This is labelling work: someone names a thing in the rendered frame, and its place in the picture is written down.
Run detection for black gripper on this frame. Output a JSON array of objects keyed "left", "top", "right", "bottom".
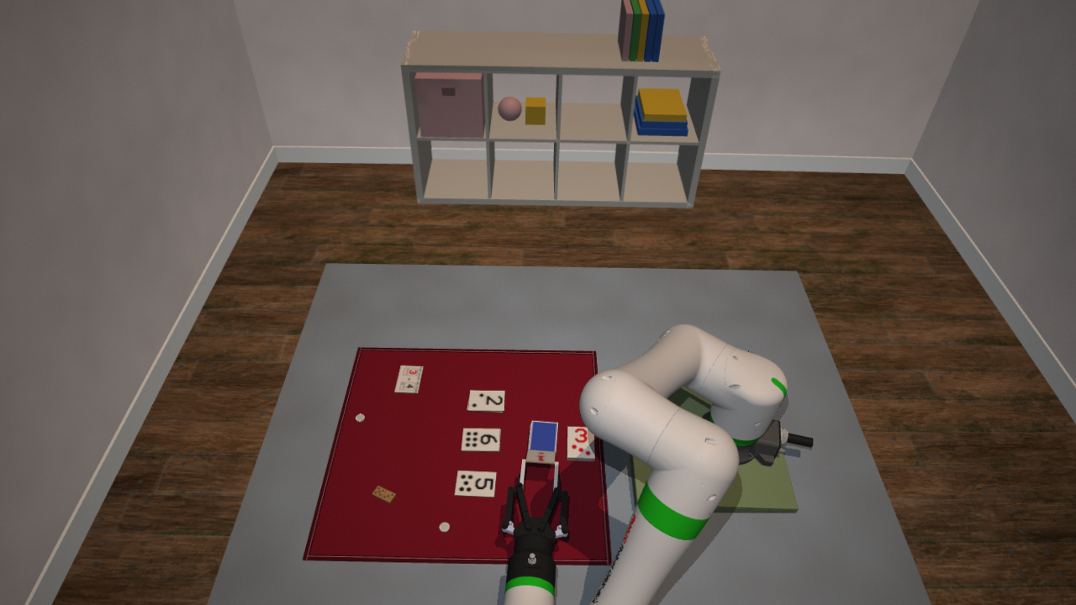
[{"left": 502, "top": 459, "right": 568, "bottom": 558}]

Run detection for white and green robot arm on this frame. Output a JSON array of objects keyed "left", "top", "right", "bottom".
[{"left": 504, "top": 324, "right": 815, "bottom": 605}]

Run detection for beige playing card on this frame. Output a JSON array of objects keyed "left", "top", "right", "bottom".
[
  {"left": 454, "top": 472, "right": 497, "bottom": 497},
  {"left": 468, "top": 390, "right": 505, "bottom": 412},
  {"left": 462, "top": 430, "right": 500, "bottom": 452}
]

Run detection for cream rules card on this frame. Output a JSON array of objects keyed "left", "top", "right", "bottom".
[{"left": 394, "top": 366, "right": 424, "bottom": 394}]

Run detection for dark red card cloth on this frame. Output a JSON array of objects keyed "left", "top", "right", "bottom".
[
  {"left": 310, "top": 350, "right": 606, "bottom": 560},
  {"left": 303, "top": 347, "right": 612, "bottom": 565}
]

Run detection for red playing card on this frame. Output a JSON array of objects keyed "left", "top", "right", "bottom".
[{"left": 567, "top": 426, "right": 595, "bottom": 460}]

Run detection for brown domino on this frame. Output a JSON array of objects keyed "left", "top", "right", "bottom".
[{"left": 372, "top": 486, "right": 396, "bottom": 504}]

